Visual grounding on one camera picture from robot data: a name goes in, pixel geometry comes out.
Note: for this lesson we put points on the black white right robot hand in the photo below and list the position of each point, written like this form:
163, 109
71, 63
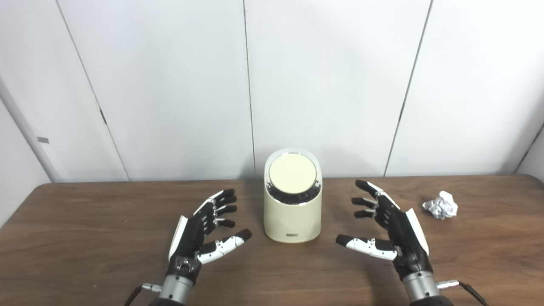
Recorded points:
403, 238

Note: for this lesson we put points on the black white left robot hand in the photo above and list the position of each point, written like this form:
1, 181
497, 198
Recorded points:
189, 238

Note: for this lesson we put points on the foil ball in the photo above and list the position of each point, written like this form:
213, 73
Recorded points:
441, 206

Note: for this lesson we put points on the round cream bin lid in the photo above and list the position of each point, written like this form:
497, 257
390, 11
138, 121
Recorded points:
292, 173

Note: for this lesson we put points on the cream-colored cylindrical bin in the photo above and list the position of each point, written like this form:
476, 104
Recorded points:
292, 221

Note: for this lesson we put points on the black bin liner bag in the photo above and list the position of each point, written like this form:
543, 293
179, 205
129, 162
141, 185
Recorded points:
293, 199

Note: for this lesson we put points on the small gray wall tag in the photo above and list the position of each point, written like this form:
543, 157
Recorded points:
43, 140

